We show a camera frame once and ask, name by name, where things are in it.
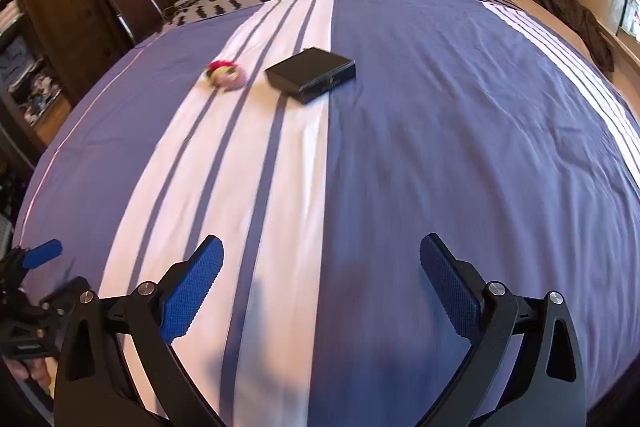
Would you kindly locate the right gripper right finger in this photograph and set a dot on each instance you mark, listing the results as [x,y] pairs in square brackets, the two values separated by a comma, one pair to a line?
[546,386]

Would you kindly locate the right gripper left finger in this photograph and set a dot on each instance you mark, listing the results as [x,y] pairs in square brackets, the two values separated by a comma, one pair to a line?
[94,385]

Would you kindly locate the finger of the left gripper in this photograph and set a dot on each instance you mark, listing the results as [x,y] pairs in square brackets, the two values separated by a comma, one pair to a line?
[42,254]
[66,296]

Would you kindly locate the left hand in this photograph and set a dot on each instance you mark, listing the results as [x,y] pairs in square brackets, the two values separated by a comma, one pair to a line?
[35,369]

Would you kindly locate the wooden wardrobe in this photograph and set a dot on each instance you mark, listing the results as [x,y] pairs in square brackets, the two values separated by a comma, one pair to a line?
[80,6]

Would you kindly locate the purple white striped bedspread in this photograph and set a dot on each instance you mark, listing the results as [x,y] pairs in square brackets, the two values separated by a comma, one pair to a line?
[467,119]

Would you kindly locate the black box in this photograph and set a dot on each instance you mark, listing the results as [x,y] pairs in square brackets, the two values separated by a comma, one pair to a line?
[311,73]

